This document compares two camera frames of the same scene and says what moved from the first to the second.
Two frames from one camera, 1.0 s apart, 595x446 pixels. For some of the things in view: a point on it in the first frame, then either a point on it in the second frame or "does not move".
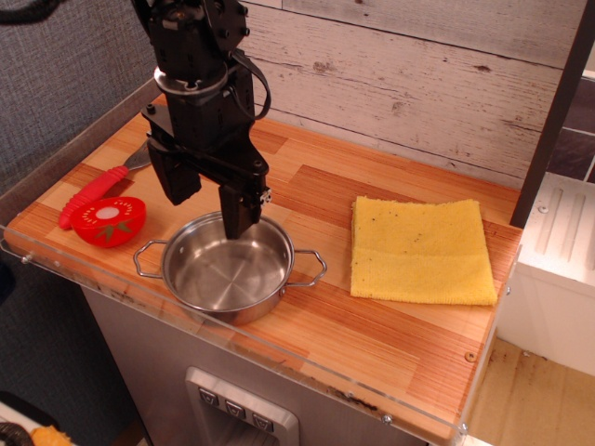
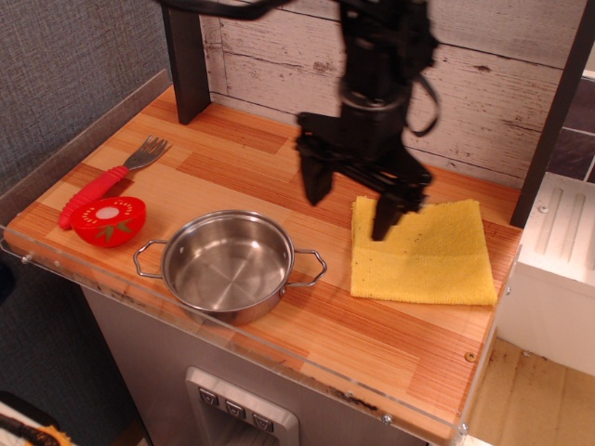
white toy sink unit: x=548 y=309 does not move
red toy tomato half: x=110 y=222 does not move
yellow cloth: x=433 y=252 does not move
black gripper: x=213 y=137 → x=367 y=141
